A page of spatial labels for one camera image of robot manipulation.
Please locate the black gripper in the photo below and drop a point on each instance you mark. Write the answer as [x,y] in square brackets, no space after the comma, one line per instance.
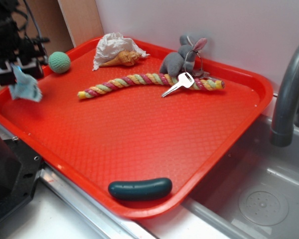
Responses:
[29,51]

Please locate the light blue cloth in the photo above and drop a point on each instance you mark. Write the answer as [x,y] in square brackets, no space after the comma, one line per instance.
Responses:
[25,86]

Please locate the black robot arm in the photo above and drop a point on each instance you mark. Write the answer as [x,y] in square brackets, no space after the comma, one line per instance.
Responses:
[15,23]

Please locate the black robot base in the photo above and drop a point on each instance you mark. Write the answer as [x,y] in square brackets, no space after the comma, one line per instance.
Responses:
[20,168]

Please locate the green textured ball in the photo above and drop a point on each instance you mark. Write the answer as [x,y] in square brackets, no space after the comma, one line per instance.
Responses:
[59,62]

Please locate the brown cardboard panel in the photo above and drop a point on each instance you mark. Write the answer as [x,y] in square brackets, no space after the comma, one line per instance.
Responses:
[81,18]

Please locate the white crumpled paper towel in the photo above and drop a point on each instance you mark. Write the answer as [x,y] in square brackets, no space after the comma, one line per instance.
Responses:
[110,45]

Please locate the orange toy seashell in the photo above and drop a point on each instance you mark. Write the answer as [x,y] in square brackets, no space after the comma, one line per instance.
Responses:
[124,58]

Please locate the red plastic tray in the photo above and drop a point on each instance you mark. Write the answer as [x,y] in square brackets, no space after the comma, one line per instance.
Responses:
[134,134]

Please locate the silver key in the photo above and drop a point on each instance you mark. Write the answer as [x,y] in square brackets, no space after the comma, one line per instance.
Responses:
[184,80]

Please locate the dark green toy cucumber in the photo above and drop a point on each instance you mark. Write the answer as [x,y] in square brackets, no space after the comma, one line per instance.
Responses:
[144,190]

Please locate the grey toy sink basin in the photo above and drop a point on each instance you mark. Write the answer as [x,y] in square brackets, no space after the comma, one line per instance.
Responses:
[251,193]

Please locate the grey toy faucet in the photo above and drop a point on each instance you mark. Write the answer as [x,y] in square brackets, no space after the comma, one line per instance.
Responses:
[286,111]

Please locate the grey plush bunny keychain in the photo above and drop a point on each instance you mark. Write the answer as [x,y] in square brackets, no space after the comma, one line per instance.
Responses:
[184,59]

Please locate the multicolour twisted rope toy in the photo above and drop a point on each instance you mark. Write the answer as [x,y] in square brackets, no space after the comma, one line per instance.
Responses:
[205,83]

